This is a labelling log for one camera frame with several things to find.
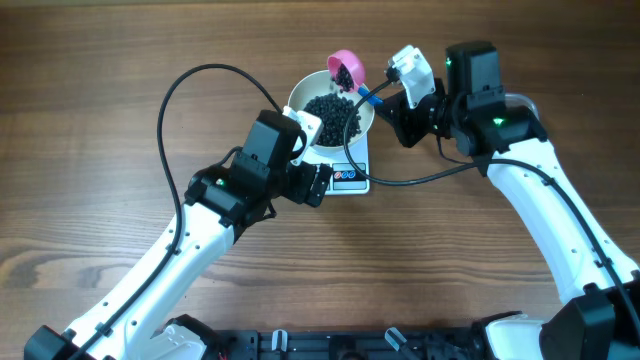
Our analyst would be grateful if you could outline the pink scoop with blue handle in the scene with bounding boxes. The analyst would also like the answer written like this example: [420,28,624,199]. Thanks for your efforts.
[326,49,370,97]

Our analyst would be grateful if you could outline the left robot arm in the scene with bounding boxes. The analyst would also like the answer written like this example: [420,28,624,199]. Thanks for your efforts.
[24,107,331,359]

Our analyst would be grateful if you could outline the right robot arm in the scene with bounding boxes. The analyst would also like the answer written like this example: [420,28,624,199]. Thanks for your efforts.
[376,41,639,359]

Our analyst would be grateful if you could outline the white digital kitchen scale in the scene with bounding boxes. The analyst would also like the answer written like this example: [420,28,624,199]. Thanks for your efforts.
[302,135,370,196]

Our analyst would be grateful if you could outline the black beans in bowl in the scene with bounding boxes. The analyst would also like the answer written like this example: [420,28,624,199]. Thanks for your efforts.
[304,93,355,147]

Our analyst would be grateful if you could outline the black beans in scoop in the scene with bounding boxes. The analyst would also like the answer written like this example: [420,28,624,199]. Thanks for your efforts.
[333,64,354,92]

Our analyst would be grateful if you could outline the white bowl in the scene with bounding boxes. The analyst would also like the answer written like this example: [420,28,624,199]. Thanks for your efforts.
[286,69,376,155]

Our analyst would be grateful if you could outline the clear plastic container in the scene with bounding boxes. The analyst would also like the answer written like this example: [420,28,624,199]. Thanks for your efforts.
[505,93,540,120]

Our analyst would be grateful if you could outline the right black camera cable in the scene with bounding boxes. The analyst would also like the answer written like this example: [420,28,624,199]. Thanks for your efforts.
[342,74,640,346]

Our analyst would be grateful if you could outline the black camera cable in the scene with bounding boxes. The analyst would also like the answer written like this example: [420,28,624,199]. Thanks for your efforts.
[342,74,640,346]
[69,63,284,360]

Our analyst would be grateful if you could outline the left black camera cable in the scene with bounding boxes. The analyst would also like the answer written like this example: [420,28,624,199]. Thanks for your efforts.
[69,63,284,360]

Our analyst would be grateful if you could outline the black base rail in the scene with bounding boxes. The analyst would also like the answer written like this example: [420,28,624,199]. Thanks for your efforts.
[216,328,487,360]

